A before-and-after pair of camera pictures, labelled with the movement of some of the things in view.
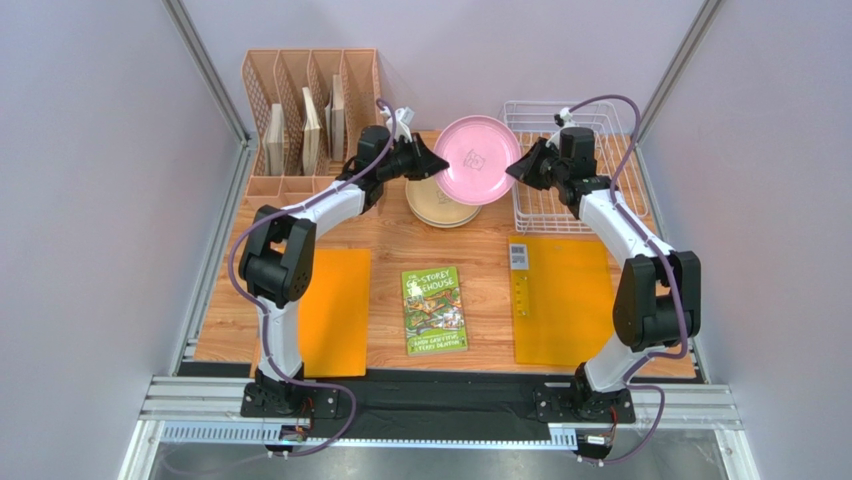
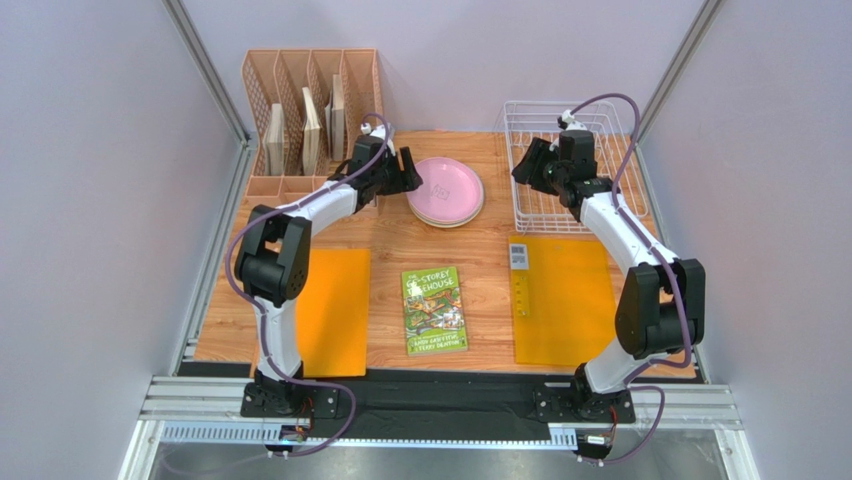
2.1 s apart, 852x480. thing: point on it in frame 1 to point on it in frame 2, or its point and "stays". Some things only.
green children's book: (433, 310) stays
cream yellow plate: (449, 225) stays
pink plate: (478, 149) to (451, 190)
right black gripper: (542, 163) stays
